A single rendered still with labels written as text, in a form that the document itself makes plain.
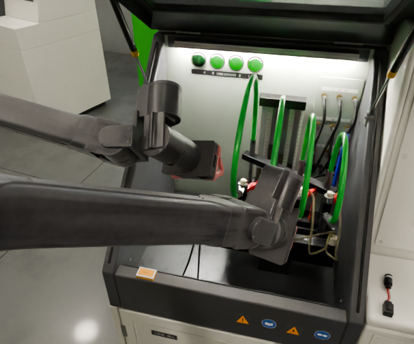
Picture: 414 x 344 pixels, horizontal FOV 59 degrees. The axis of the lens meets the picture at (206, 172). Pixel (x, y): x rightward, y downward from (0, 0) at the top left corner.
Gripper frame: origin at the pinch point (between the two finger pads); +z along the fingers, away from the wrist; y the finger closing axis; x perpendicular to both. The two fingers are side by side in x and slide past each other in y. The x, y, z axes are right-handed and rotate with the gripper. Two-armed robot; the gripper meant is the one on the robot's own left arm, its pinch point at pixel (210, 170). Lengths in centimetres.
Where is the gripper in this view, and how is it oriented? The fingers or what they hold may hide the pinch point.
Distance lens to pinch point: 73.4
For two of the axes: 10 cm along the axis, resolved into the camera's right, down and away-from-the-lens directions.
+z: 4.6, 2.5, 8.5
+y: -8.8, -0.5, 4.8
